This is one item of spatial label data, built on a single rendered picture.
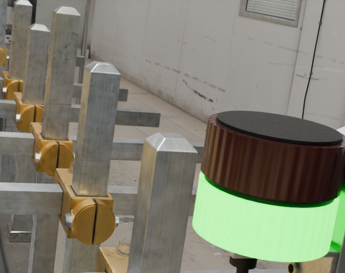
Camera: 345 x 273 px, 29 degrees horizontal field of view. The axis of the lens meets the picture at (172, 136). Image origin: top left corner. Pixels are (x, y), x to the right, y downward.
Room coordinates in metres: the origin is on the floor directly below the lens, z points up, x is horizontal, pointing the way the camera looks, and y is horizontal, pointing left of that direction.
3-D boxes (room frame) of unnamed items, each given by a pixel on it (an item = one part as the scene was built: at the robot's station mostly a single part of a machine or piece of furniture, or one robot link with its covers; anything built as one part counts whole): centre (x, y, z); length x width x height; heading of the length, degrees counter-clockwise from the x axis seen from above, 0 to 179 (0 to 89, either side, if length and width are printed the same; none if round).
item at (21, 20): (1.47, 0.35, 0.90); 0.03 x 0.03 x 0.48; 21
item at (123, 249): (0.60, 0.03, 0.98); 0.02 x 0.02 x 0.01
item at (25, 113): (1.25, 0.27, 0.95); 0.13 x 0.06 x 0.05; 21
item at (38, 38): (1.23, 0.27, 0.87); 0.03 x 0.03 x 0.48; 21
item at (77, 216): (0.79, 0.10, 0.95); 0.13 x 0.06 x 0.05; 21
